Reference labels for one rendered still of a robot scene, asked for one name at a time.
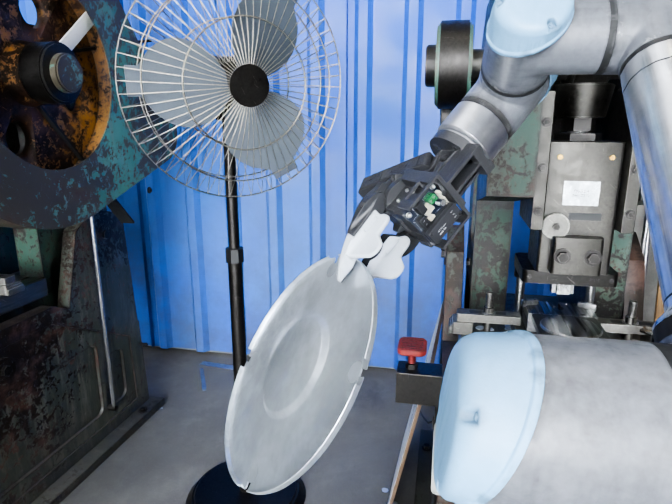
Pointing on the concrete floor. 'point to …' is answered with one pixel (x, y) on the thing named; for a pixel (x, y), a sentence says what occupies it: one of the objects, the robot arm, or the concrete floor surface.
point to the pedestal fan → (216, 66)
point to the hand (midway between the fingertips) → (346, 274)
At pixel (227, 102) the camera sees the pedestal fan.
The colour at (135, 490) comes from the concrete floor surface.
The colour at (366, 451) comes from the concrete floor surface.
